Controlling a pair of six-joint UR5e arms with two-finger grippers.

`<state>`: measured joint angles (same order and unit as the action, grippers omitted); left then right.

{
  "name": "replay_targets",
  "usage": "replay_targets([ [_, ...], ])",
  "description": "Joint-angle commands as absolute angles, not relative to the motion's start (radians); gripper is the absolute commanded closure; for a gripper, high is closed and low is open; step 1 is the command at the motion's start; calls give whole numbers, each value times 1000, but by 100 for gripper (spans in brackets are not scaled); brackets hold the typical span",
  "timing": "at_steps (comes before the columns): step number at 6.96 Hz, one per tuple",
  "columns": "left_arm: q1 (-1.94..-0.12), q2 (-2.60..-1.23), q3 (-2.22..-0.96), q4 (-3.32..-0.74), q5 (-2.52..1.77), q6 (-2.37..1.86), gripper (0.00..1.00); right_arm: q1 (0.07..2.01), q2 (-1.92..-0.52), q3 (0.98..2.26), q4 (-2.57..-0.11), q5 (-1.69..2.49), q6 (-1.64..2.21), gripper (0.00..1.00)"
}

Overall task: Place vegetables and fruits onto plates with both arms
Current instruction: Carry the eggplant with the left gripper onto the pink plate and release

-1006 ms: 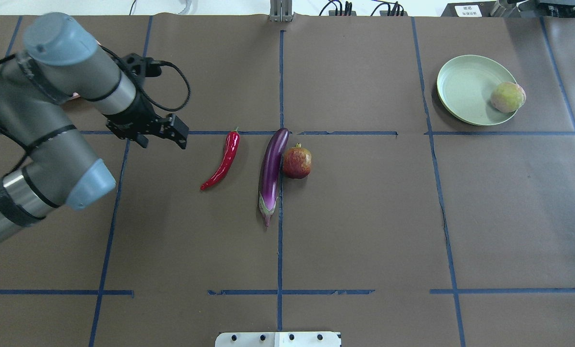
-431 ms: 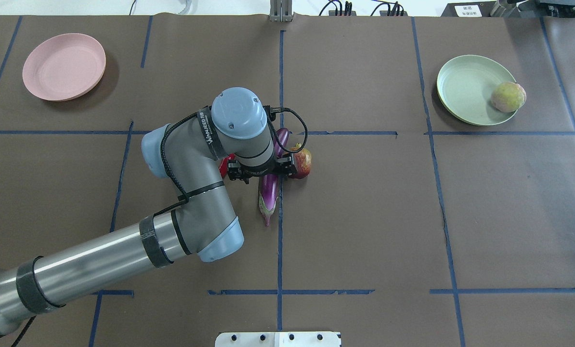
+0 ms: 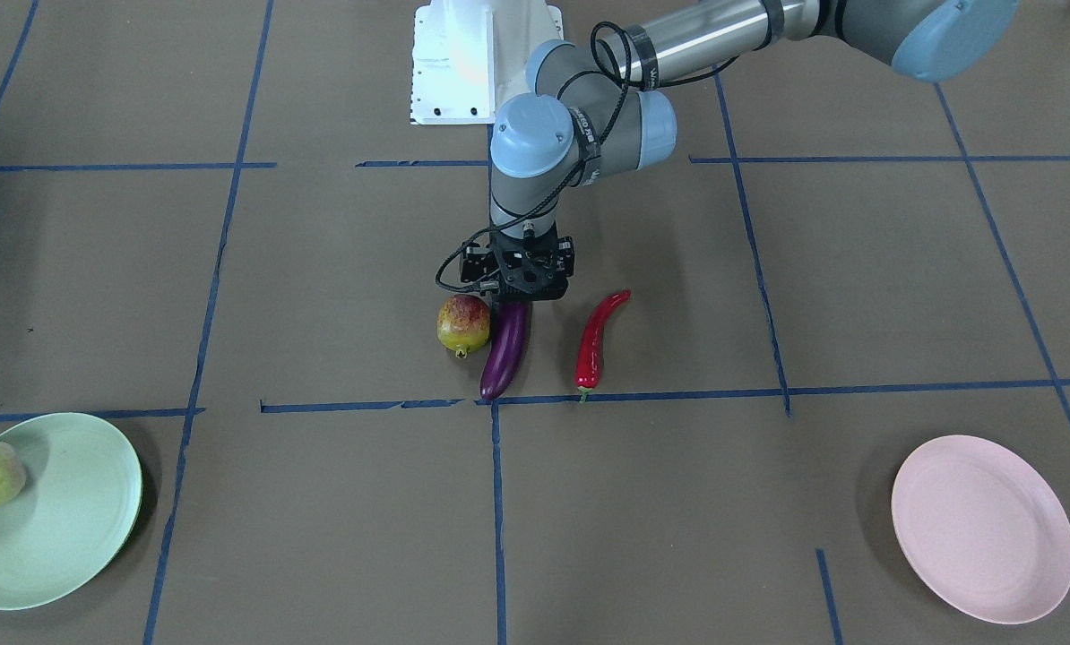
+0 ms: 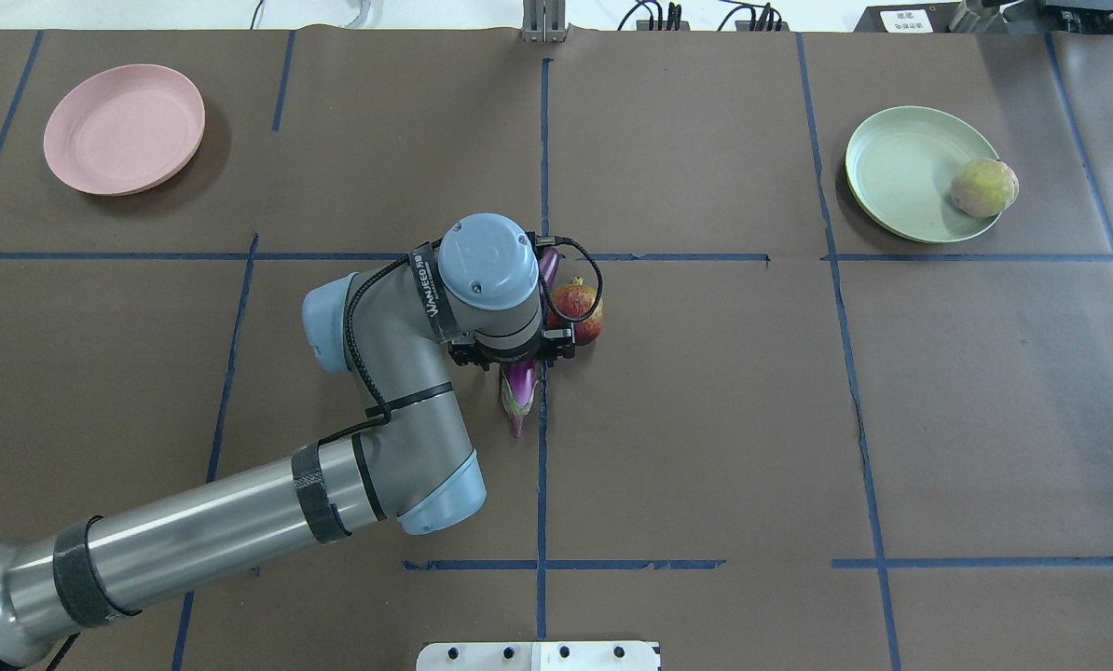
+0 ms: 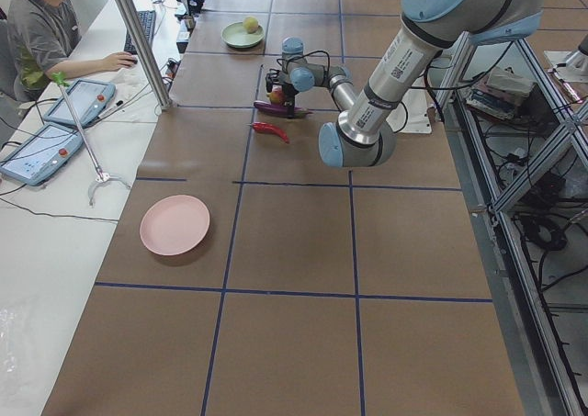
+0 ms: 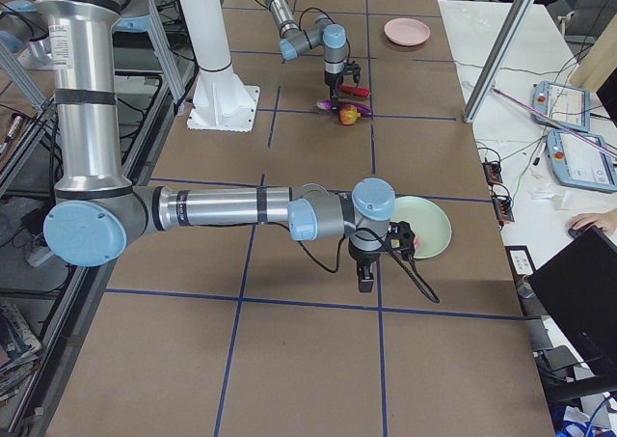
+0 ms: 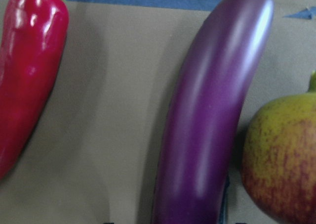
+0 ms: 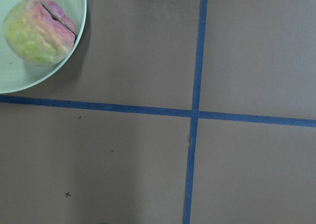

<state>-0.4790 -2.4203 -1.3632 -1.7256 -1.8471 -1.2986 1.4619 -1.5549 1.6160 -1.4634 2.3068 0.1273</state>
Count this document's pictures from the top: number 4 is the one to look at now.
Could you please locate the aluminium frame post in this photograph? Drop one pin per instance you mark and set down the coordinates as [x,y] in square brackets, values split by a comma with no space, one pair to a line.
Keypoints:
[544,21]

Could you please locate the pink yellow peach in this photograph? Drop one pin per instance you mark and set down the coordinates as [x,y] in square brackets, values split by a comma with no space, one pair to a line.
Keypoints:
[984,188]

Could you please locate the green plate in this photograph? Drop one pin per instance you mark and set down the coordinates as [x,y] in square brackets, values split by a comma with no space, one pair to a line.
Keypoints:
[899,164]

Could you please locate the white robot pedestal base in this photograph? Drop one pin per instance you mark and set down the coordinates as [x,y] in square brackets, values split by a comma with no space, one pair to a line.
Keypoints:
[542,655]

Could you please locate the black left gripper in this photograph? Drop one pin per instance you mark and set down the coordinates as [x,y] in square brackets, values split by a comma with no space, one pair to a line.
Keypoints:
[466,355]

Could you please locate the pink plate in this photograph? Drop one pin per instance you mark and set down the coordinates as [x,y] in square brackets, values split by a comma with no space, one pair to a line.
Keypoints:
[125,130]

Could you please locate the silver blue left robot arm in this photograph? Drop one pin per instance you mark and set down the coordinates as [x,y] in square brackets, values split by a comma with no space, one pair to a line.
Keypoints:
[477,296]

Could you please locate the purple eggplant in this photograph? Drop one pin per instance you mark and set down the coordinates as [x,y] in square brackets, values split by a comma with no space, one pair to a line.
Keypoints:
[519,382]

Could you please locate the red yellow pomegranate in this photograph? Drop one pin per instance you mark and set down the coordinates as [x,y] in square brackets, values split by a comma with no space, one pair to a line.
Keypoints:
[576,299]

